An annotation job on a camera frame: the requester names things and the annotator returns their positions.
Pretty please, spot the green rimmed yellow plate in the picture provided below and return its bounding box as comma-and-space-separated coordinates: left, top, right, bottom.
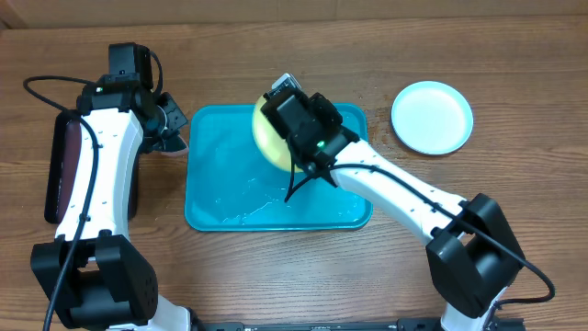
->
252, 97, 291, 172

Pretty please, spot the light blue plate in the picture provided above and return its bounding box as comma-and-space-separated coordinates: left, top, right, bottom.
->
390, 81, 474, 155

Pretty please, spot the pink and green sponge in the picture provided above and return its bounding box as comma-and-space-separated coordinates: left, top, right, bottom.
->
160, 136, 189, 157

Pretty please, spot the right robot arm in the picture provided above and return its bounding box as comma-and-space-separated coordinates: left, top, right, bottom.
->
254, 83, 524, 330

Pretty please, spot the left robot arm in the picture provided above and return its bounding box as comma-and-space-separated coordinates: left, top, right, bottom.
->
30, 42, 199, 330

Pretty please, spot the teal plastic serving tray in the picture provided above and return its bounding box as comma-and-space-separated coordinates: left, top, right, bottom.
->
185, 105, 373, 232

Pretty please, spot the black rectangular water tray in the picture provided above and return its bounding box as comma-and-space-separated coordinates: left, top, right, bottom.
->
44, 108, 143, 226

